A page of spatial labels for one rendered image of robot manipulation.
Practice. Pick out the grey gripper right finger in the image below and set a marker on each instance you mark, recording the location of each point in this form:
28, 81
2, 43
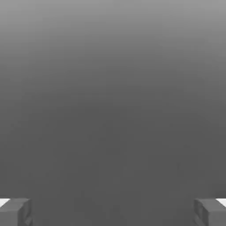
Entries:
211, 211

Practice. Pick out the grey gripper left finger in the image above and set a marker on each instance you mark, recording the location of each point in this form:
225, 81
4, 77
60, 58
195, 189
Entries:
14, 211

